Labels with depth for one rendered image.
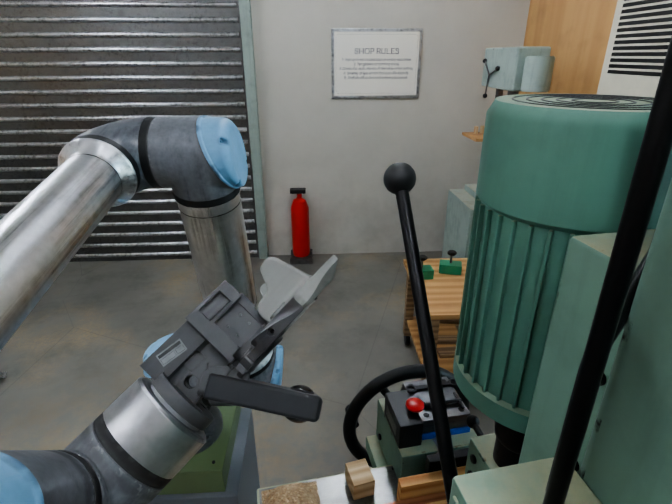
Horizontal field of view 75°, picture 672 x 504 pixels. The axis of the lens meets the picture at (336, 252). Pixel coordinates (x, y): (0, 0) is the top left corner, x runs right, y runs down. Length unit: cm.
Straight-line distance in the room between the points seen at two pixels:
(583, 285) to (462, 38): 327
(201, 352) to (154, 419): 7
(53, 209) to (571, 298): 56
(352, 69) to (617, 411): 322
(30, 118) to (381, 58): 253
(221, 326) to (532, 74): 232
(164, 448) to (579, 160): 41
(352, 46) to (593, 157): 309
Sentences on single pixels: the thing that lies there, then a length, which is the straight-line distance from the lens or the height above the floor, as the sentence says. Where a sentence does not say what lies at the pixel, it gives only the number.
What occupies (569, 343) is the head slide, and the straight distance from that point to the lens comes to 39.
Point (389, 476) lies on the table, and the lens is 83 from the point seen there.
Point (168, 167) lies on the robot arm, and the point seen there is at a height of 138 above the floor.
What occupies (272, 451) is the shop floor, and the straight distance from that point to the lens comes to 208.
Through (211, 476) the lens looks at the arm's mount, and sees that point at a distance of 124.
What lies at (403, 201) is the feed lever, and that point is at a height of 140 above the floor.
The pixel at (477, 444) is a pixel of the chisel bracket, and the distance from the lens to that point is 66.
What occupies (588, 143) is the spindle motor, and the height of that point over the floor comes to 148.
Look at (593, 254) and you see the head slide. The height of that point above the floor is 142.
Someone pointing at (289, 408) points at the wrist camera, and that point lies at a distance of 45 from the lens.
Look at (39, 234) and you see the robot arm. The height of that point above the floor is 136.
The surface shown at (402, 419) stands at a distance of 76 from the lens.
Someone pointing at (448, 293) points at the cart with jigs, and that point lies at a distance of 212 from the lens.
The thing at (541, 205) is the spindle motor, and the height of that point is 143.
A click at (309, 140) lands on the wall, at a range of 346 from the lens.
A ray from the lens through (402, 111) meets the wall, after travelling 350.
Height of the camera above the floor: 154
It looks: 24 degrees down
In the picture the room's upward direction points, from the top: straight up
